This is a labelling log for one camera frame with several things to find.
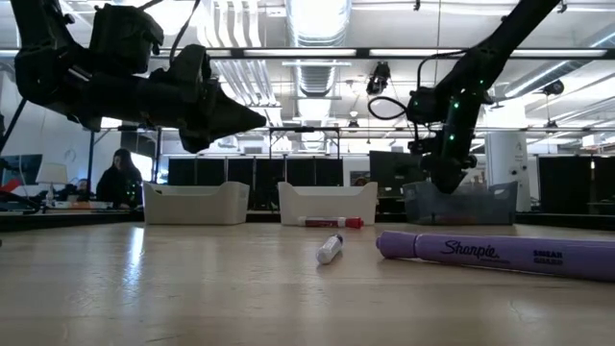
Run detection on black screen panel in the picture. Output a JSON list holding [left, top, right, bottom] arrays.
[[368, 150, 427, 199]]

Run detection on black partition panels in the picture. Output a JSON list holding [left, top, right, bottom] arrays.
[[537, 154, 615, 216], [166, 157, 345, 212]]

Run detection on silver ventilation duct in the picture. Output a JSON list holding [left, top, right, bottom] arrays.
[[286, 0, 353, 97]]

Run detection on black camera cable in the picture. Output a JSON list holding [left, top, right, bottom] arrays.
[[367, 95, 409, 121], [168, 0, 202, 63]]

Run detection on dark computer monitor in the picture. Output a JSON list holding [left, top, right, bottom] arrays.
[[0, 153, 43, 187]]

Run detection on white table lamp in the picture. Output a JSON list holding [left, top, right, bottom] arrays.
[[36, 161, 70, 206]]

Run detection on white plastic bin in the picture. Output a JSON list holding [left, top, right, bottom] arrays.
[[142, 181, 252, 226], [277, 181, 380, 227]]

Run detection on black overhead camera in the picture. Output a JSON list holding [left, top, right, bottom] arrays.
[[365, 61, 392, 96]]

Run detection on black left camera cable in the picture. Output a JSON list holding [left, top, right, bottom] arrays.
[[168, 0, 202, 63]]

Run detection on purple Sharpie highlighter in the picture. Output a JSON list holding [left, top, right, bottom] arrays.
[[375, 230, 615, 284]]

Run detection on person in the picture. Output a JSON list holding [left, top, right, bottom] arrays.
[[95, 147, 144, 210], [71, 178, 95, 202]]

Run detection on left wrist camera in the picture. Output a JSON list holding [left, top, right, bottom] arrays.
[[165, 43, 213, 97]]

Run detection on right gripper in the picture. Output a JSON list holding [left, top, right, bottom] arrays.
[[420, 125, 480, 194]]

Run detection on black overhead rig beam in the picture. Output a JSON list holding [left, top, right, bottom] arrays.
[[0, 46, 615, 61]]

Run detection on white round pillar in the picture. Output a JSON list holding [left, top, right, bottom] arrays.
[[483, 130, 532, 213]]

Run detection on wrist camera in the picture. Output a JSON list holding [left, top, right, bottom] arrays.
[[406, 86, 441, 125], [165, 43, 213, 97]]

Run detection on dark grey plastic bin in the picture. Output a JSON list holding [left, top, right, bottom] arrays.
[[402, 180, 519, 226]]

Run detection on small blue cap marker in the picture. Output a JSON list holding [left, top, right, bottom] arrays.
[[315, 233, 345, 265]]

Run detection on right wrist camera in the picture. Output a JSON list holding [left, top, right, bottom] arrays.
[[406, 86, 441, 125]]

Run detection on black right camera cable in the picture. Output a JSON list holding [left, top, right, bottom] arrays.
[[367, 95, 409, 121]]

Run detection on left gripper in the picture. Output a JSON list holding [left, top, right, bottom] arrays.
[[138, 71, 268, 155]]

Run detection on black round ceiling fixture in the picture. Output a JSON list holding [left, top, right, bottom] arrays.
[[541, 79, 566, 97]]

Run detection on maroon marker red cap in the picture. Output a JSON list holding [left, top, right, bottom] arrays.
[[297, 215, 365, 230]]

